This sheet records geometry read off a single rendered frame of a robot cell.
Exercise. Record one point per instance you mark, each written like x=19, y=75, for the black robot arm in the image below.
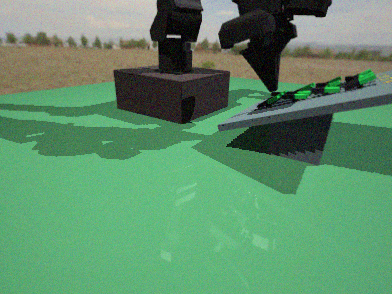
x=184, y=17

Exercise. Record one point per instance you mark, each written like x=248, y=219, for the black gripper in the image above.
x=268, y=35

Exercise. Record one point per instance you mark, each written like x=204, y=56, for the grey switch panel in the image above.
x=301, y=119

